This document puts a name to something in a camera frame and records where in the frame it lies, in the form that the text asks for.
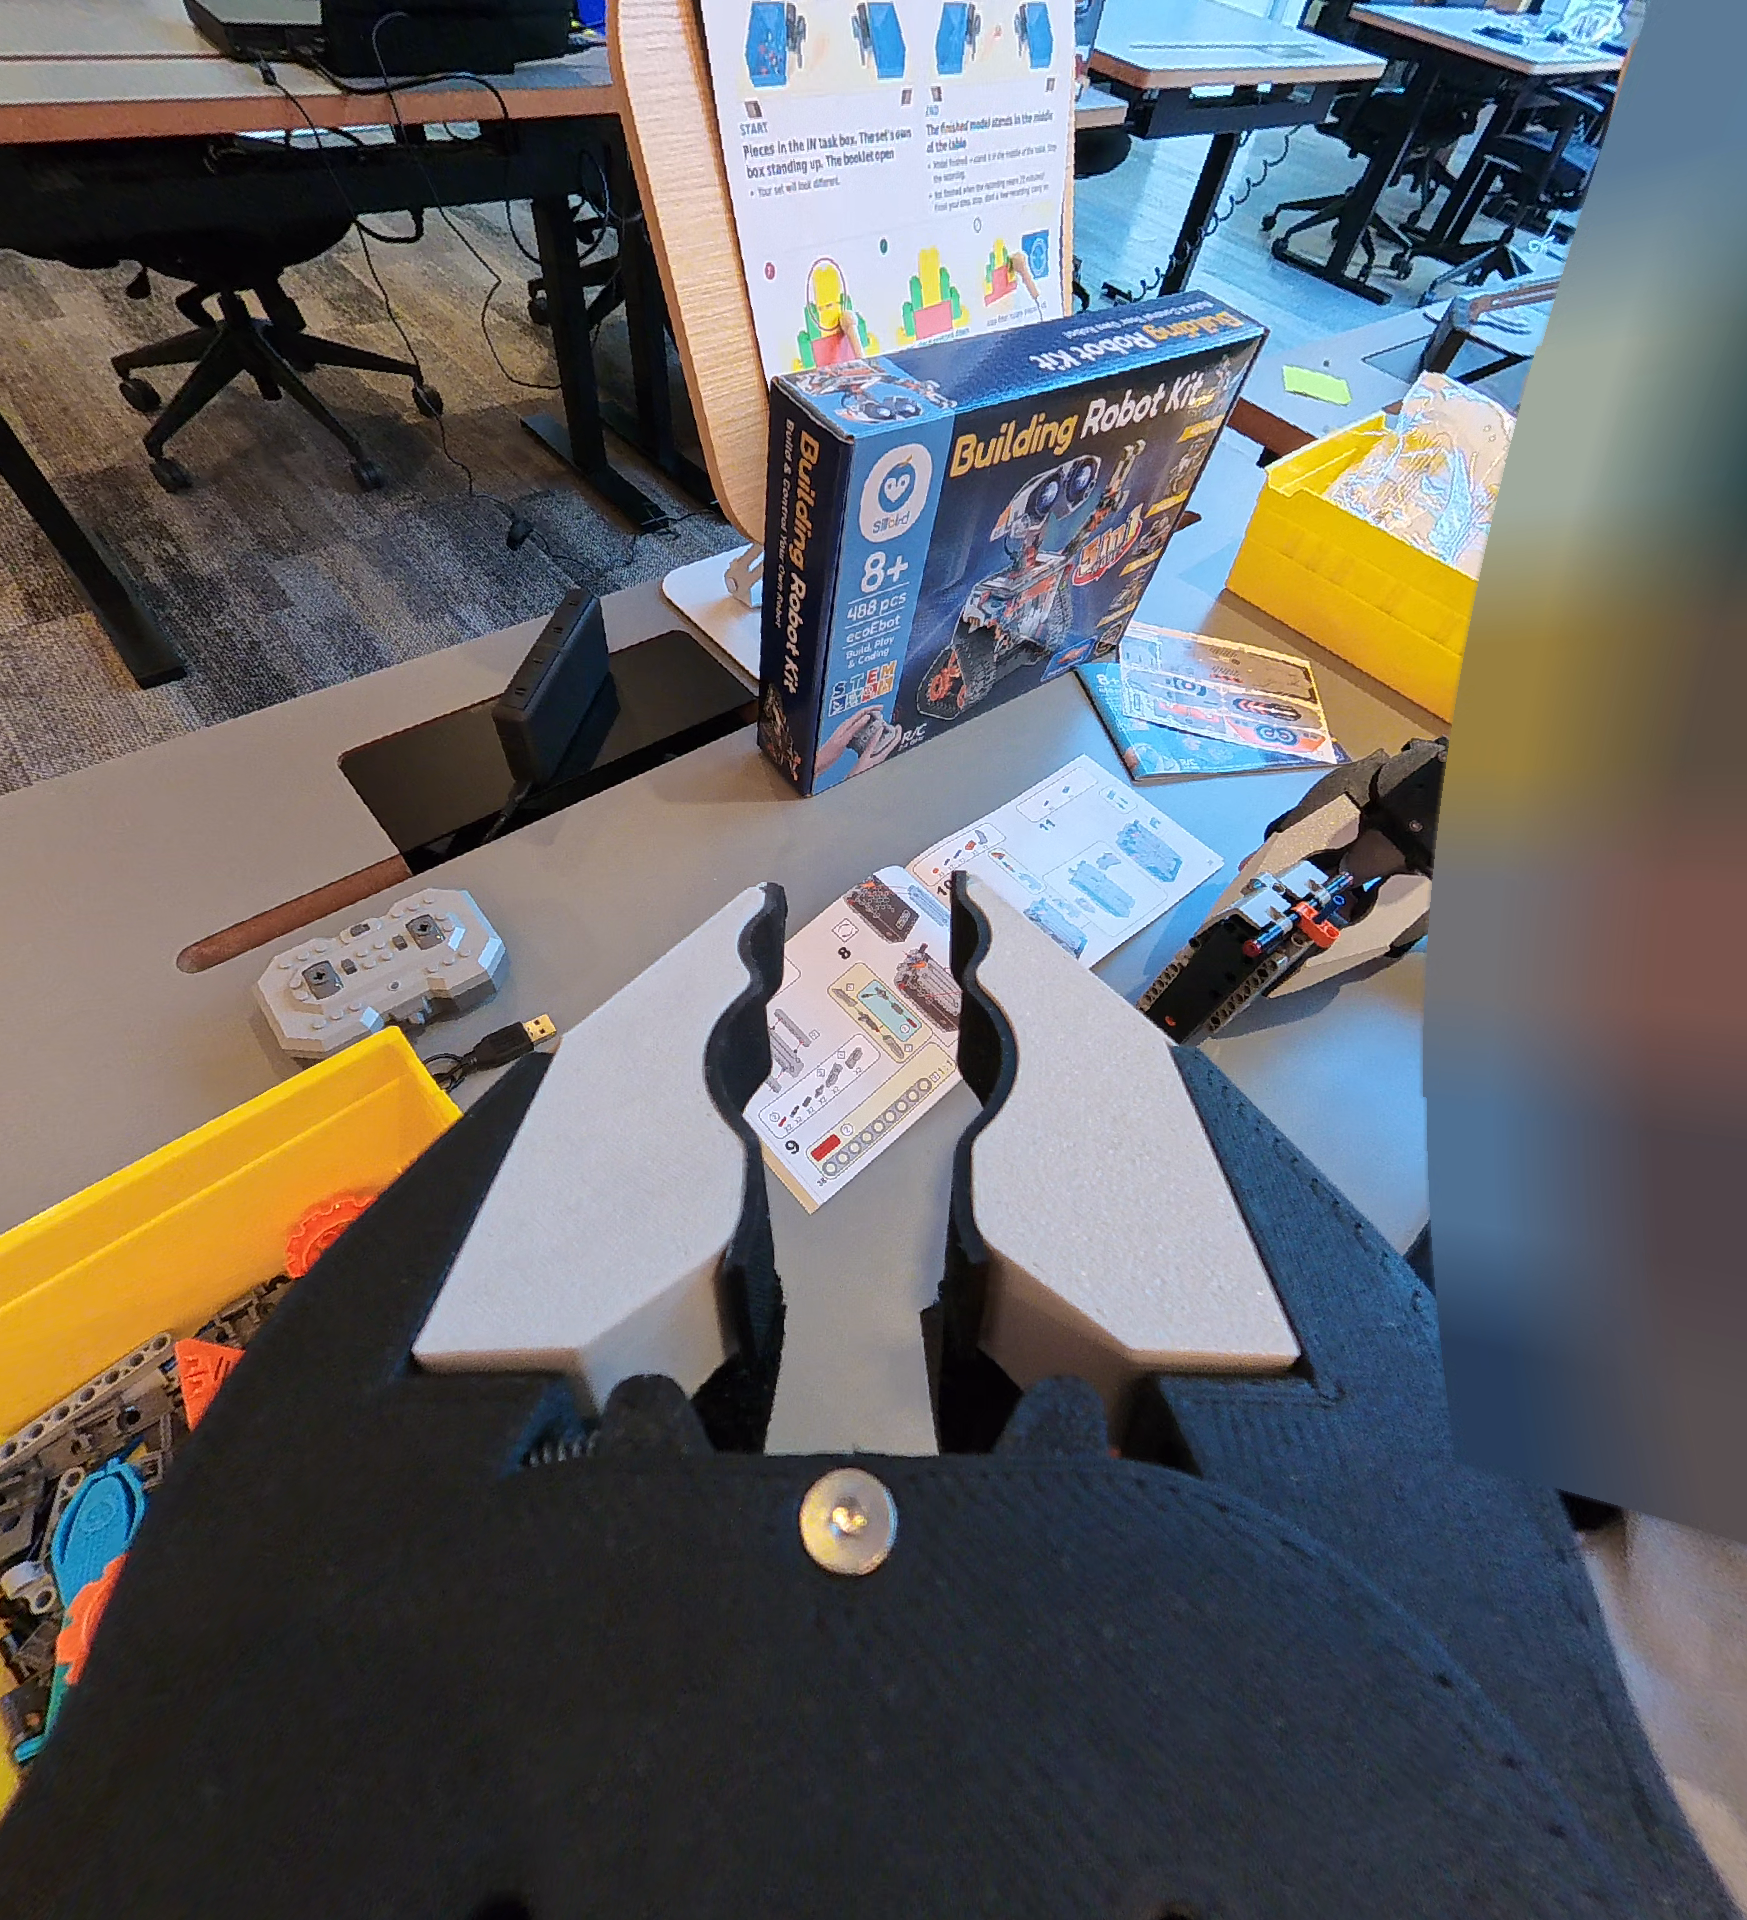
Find blue manual booklet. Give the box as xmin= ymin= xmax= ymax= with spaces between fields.
xmin=1082 ymin=660 xmax=1346 ymax=784

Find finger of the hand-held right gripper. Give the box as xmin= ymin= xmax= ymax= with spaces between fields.
xmin=1271 ymin=898 xmax=1433 ymax=994
xmin=1216 ymin=848 xmax=1335 ymax=928

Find black desk cable tray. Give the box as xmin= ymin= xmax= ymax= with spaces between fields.
xmin=338 ymin=629 xmax=763 ymax=875

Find black brick motor assembly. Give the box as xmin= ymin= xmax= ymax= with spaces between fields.
xmin=1135 ymin=861 xmax=1394 ymax=1045

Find dark office chair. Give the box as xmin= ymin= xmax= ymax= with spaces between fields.
xmin=1264 ymin=75 xmax=1581 ymax=310

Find pile of building brick parts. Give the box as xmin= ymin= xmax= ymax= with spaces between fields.
xmin=0 ymin=1192 xmax=381 ymax=1763

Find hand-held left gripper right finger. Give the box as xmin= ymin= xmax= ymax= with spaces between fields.
xmin=919 ymin=870 xmax=1302 ymax=1453

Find person's light trousers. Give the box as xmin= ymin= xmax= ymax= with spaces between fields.
xmin=1565 ymin=1499 xmax=1747 ymax=1920

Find adjoining wood-edged desk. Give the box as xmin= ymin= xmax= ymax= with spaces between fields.
xmin=1234 ymin=277 xmax=1550 ymax=459

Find large printed instruction sheet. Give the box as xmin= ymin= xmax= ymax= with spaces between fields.
xmin=697 ymin=0 xmax=1084 ymax=374

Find colourful sticker sheet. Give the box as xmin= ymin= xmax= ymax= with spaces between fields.
xmin=1113 ymin=620 xmax=1341 ymax=765

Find yellow bin with bags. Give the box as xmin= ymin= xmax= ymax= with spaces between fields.
xmin=1227 ymin=409 xmax=1482 ymax=725

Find instruction booklet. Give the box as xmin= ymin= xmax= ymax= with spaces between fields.
xmin=743 ymin=754 xmax=1224 ymax=1213

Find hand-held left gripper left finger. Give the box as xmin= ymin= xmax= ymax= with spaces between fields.
xmin=408 ymin=882 xmax=789 ymax=1453

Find black swivel office chair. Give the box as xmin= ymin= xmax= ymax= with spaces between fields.
xmin=0 ymin=142 xmax=448 ymax=492

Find grey standing desk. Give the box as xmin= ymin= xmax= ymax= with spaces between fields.
xmin=1344 ymin=0 xmax=1632 ymax=288
xmin=1087 ymin=37 xmax=1390 ymax=294

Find grey remote controller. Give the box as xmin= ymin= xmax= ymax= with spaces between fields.
xmin=255 ymin=887 xmax=512 ymax=1064

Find clear plastic bags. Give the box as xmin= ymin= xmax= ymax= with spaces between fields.
xmin=1326 ymin=370 xmax=1517 ymax=569

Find blue robot kit box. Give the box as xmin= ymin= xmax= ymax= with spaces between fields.
xmin=757 ymin=290 xmax=1271 ymax=801

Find black laptop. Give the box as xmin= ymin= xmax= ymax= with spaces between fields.
xmin=183 ymin=0 xmax=576 ymax=80

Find black USB cable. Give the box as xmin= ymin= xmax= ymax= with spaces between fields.
xmin=423 ymin=1014 xmax=564 ymax=1092

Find yellow parts bin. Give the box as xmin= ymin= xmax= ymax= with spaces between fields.
xmin=0 ymin=1024 xmax=463 ymax=1920

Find black power adapter box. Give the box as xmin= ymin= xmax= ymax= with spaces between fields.
xmin=492 ymin=588 xmax=625 ymax=792

